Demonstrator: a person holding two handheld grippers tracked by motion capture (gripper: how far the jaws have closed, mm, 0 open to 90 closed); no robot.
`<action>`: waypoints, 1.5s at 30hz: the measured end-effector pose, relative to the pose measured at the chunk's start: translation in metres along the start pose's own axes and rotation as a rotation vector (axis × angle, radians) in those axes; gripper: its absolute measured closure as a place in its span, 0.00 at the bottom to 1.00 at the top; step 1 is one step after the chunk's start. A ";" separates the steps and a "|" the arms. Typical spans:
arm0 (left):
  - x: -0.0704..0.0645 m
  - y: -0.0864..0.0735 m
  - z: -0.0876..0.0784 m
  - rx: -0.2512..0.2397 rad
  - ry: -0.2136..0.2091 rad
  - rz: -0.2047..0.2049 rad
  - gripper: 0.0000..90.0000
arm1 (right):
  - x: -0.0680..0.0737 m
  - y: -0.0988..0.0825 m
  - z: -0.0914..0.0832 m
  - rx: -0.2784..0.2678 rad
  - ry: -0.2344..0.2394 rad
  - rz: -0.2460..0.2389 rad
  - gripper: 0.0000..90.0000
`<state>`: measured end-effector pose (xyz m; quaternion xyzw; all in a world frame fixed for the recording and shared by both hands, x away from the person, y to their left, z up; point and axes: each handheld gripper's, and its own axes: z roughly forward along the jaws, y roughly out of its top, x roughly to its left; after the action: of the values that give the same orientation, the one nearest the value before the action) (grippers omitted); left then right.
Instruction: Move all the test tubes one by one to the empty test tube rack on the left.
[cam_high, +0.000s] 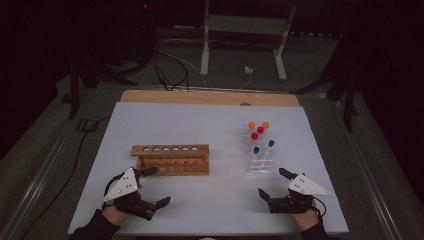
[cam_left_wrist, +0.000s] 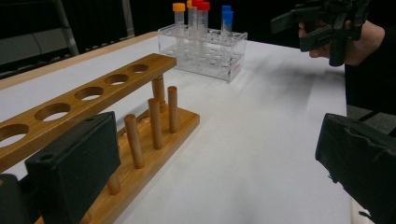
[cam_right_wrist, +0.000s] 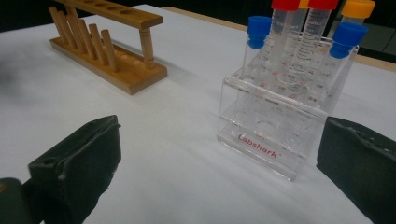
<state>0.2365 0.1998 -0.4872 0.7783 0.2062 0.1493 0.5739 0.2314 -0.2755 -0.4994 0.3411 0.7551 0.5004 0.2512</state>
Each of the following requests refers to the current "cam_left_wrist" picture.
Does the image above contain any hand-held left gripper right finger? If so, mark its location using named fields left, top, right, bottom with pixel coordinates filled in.
left=315, top=112, right=396, bottom=224

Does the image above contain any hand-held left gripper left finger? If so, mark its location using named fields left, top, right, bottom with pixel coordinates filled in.
left=24, top=111, right=122, bottom=224

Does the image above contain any blue cap test tube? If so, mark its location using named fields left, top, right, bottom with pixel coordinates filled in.
left=221, top=10, right=234, bottom=64
left=220, top=5, right=233, bottom=32

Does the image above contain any wooden test tube rack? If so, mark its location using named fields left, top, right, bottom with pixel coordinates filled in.
left=0, top=52, right=201, bottom=224

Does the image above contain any clear acrylic test tube rack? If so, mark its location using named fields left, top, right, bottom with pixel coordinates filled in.
left=157, top=23, right=248, bottom=83

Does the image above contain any red cap test tube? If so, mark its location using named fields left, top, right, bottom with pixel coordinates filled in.
left=196, top=1, right=211, bottom=60
left=191, top=0, right=205, bottom=31

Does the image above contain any orange cap test tube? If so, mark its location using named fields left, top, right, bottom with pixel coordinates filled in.
left=172, top=2, right=187, bottom=59
left=186, top=0, right=193, bottom=29

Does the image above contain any white table mat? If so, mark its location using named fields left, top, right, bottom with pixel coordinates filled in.
left=0, top=35, right=353, bottom=224

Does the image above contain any grey metal stand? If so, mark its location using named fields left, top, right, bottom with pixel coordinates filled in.
left=0, top=0, right=135, bottom=78

